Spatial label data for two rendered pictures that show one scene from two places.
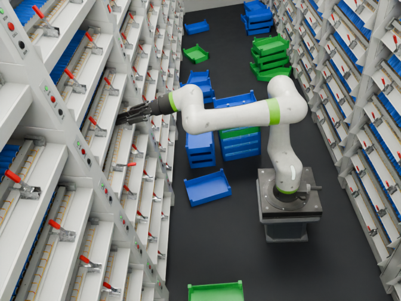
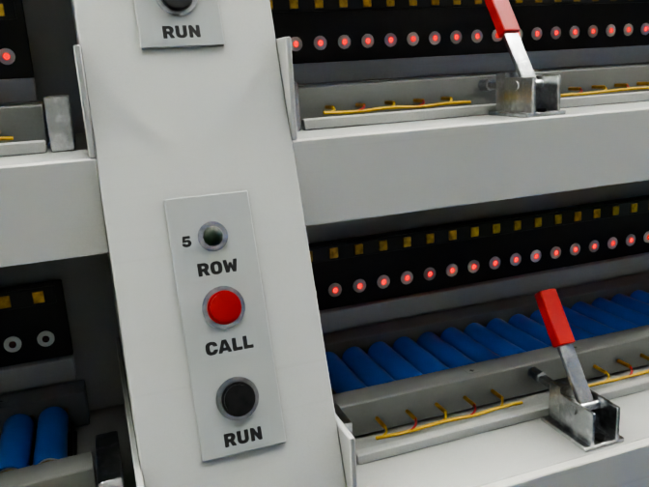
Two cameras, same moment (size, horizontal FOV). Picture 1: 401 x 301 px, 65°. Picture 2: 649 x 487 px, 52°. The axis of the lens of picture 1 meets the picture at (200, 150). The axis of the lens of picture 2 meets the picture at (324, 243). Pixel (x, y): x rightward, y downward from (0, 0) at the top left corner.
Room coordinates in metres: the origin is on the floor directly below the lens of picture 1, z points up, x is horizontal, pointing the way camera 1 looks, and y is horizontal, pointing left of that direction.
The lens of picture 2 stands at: (1.35, -0.05, 1.01)
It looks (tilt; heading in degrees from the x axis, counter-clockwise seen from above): 3 degrees up; 64
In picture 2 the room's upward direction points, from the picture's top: 9 degrees counter-clockwise
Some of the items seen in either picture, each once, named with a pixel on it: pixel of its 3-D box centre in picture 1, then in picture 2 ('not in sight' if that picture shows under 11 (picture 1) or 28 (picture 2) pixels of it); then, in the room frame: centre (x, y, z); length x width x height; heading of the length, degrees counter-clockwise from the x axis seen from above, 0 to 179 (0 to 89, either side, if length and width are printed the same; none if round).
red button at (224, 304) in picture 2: not in sight; (223, 307); (1.44, 0.26, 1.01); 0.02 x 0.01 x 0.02; 172
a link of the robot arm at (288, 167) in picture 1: (287, 172); not in sight; (1.07, -0.43, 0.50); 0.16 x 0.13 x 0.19; 0
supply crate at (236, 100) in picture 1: (236, 106); not in sight; (1.81, -0.31, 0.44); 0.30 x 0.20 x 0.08; 89
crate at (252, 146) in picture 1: (238, 138); not in sight; (1.81, -0.31, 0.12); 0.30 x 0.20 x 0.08; 89
